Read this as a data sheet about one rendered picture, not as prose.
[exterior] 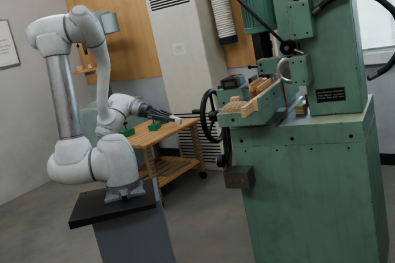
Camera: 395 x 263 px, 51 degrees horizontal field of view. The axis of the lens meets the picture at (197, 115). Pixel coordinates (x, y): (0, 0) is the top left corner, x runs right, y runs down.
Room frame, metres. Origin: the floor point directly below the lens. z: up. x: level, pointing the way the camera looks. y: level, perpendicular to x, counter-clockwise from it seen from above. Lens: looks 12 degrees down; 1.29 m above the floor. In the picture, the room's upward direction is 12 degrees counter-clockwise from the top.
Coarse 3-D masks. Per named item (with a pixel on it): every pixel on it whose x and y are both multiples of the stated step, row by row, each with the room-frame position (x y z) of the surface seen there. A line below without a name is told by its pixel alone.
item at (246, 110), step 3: (276, 81) 2.00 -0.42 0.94; (267, 87) 1.88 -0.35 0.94; (249, 102) 1.65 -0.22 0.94; (252, 102) 1.65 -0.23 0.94; (246, 105) 1.60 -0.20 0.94; (249, 105) 1.62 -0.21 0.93; (252, 105) 1.64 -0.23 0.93; (240, 108) 1.58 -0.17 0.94; (243, 108) 1.57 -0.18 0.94; (246, 108) 1.59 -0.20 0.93; (249, 108) 1.61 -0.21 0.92; (252, 108) 1.64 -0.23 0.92; (243, 111) 1.58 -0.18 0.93; (246, 111) 1.58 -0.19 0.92; (249, 111) 1.61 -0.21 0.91; (252, 111) 1.63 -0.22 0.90; (243, 114) 1.58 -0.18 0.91; (246, 114) 1.58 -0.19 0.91; (249, 114) 1.60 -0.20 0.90
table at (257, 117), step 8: (288, 88) 1.98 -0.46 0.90; (296, 88) 2.11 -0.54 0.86; (280, 96) 1.86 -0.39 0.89; (288, 96) 1.96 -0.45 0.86; (272, 104) 1.75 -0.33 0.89; (280, 104) 1.84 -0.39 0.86; (240, 112) 1.68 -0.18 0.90; (256, 112) 1.64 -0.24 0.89; (264, 112) 1.65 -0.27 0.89; (272, 112) 1.73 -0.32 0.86; (224, 120) 1.72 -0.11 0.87; (232, 120) 1.69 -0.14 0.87; (240, 120) 1.68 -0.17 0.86; (248, 120) 1.66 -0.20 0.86; (256, 120) 1.64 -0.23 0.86; (264, 120) 1.63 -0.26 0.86
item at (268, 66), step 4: (276, 56) 1.92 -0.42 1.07; (280, 56) 1.89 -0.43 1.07; (260, 60) 1.91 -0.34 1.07; (264, 60) 1.90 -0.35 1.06; (268, 60) 1.89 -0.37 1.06; (272, 60) 1.88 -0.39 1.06; (276, 60) 1.87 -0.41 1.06; (260, 64) 1.91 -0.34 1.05; (264, 64) 1.90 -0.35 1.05; (268, 64) 1.89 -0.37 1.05; (272, 64) 1.89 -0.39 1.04; (260, 68) 1.91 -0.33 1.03; (264, 68) 1.91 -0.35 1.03; (268, 68) 1.90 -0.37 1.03; (272, 68) 1.89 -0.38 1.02; (260, 72) 1.92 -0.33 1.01; (264, 72) 1.91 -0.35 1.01; (268, 72) 1.90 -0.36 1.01; (272, 72) 1.89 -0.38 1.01
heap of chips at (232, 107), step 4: (228, 104) 1.73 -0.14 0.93; (232, 104) 1.72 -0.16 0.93; (236, 104) 1.71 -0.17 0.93; (240, 104) 1.70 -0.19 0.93; (244, 104) 1.70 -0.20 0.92; (224, 108) 1.73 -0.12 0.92; (228, 108) 1.72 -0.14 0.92; (232, 108) 1.71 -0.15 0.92; (236, 108) 1.70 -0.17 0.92; (220, 112) 1.74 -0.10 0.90; (224, 112) 1.72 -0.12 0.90; (228, 112) 1.71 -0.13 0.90; (232, 112) 1.70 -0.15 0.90
